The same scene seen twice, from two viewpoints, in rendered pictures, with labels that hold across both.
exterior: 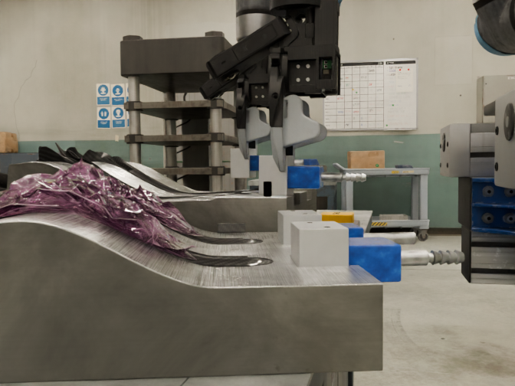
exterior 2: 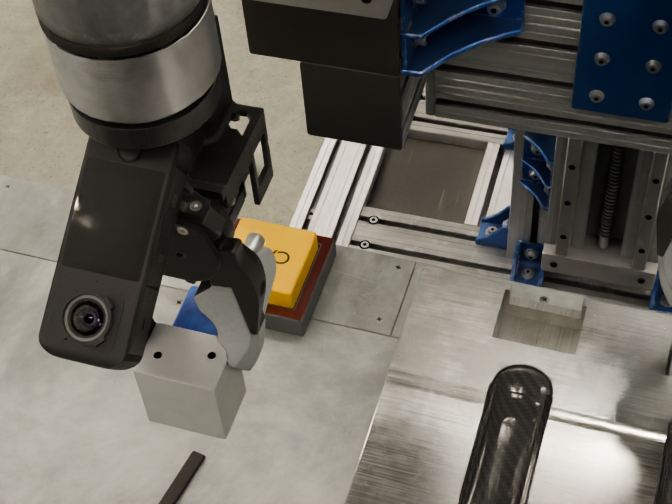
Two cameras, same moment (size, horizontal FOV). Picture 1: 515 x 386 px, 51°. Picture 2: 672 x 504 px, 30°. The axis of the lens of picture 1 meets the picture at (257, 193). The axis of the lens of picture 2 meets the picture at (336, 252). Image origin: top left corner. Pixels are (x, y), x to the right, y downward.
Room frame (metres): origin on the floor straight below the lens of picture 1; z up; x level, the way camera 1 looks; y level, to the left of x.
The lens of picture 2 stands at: (0.86, 0.42, 1.55)
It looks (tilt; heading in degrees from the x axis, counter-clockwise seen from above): 51 degrees down; 278
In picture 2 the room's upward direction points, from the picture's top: 6 degrees counter-clockwise
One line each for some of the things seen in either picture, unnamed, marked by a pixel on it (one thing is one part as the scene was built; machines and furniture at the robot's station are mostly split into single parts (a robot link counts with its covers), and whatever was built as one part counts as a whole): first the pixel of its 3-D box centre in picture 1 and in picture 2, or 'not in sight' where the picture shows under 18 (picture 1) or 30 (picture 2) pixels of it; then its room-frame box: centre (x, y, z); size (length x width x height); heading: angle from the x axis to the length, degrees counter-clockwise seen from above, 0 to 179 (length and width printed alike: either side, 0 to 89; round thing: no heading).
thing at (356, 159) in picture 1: (365, 162); not in sight; (6.59, -1.32, 0.94); 0.41 x 0.33 x 0.29; 88
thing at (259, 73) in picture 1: (260, 76); (169, 152); (1.00, -0.01, 1.09); 0.09 x 0.08 x 0.12; 76
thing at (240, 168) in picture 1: (268, 162); (220, 318); (1.00, -0.02, 0.93); 0.13 x 0.05 x 0.05; 76
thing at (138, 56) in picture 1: (195, 155); not in sight; (5.42, 0.61, 1.03); 1.54 x 0.94 x 2.06; 171
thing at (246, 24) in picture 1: (257, 32); (127, 40); (1.00, 0.00, 1.17); 0.08 x 0.08 x 0.05
